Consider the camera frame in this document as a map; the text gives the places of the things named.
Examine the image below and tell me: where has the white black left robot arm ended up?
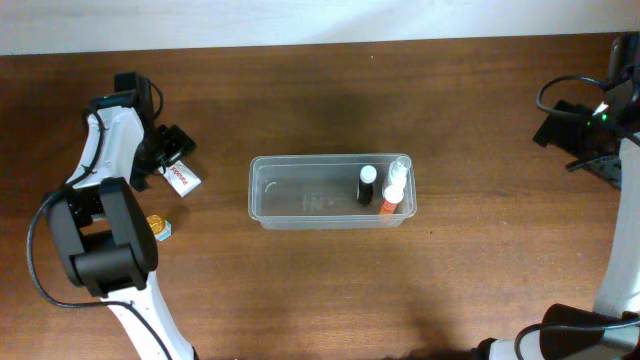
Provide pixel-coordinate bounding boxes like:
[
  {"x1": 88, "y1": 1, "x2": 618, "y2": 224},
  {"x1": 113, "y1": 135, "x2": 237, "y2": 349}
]
[{"x1": 34, "y1": 72, "x2": 198, "y2": 359}]

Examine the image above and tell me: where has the orange bottle white cap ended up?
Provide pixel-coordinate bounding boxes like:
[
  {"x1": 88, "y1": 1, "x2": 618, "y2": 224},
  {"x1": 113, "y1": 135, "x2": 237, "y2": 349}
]
[{"x1": 379, "y1": 185, "x2": 404, "y2": 215}]

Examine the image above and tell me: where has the white Panadol box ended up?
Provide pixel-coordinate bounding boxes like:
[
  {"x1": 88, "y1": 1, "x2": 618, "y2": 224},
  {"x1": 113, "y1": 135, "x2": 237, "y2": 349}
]
[{"x1": 160, "y1": 160, "x2": 201, "y2": 197}]

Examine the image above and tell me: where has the clear plastic container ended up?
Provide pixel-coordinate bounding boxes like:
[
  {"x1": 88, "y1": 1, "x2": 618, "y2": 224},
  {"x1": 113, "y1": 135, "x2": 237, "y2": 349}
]
[{"x1": 248, "y1": 153, "x2": 418, "y2": 230}]

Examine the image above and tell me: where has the dark bottle white cap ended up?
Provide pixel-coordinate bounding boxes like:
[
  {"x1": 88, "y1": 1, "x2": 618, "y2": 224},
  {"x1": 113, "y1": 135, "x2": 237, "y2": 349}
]
[{"x1": 357, "y1": 165, "x2": 377, "y2": 206}]

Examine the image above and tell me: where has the gold lid small jar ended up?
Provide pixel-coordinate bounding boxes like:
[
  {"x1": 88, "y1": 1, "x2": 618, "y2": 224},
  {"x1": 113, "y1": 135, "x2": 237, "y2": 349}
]
[{"x1": 146, "y1": 215, "x2": 172, "y2": 241}]

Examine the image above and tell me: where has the white dropper bottle clear cap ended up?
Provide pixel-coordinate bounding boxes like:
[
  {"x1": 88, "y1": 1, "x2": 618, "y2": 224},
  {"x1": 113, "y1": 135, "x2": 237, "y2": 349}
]
[{"x1": 382, "y1": 155, "x2": 412, "y2": 192}]

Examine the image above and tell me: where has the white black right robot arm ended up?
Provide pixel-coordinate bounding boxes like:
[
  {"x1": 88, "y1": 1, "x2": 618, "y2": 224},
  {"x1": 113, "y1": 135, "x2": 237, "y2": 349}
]
[{"x1": 471, "y1": 32, "x2": 639, "y2": 360}]

